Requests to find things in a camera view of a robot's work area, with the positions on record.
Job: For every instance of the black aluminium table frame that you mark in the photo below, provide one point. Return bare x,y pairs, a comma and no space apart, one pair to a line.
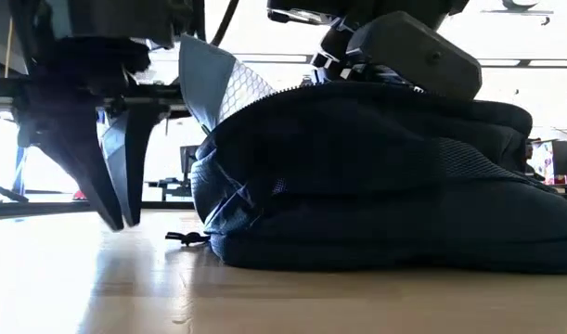
55,208

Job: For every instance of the dark blue backpack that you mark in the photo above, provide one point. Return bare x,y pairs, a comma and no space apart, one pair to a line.
380,185

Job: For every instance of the clear pouch with blue zipper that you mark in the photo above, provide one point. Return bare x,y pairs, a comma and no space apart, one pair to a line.
218,83

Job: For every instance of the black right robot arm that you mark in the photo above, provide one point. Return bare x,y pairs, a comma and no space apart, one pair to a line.
357,9

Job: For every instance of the colourful patterned curtain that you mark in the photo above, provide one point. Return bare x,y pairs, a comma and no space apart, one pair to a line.
542,160

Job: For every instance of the person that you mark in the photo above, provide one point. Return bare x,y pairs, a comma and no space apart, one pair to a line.
531,160

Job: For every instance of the blue window post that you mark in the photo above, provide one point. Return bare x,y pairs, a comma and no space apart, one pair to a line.
20,169

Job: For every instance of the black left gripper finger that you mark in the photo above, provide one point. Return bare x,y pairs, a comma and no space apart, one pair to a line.
86,176
130,176

